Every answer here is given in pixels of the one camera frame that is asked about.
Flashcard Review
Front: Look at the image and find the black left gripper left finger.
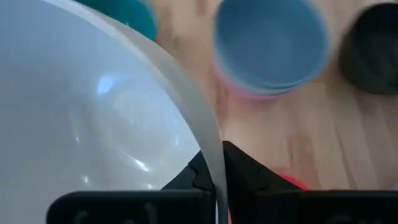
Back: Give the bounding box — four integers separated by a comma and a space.
45, 151, 218, 224

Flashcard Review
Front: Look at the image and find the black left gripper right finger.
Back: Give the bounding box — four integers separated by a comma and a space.
222, 139, 398, 224

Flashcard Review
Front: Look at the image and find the orange bowl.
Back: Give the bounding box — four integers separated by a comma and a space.
269, 169, 309, 191

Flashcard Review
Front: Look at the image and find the white bowl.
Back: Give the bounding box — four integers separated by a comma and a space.
0, 0, 229, 224

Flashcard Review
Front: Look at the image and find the blue bowl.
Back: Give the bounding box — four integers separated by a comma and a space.
212, 0, 330, 94

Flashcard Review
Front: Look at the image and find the black bowl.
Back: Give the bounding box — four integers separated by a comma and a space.
338, 2, 398, 96

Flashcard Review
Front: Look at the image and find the teal bowl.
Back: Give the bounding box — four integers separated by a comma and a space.
74, 0, 157, 41

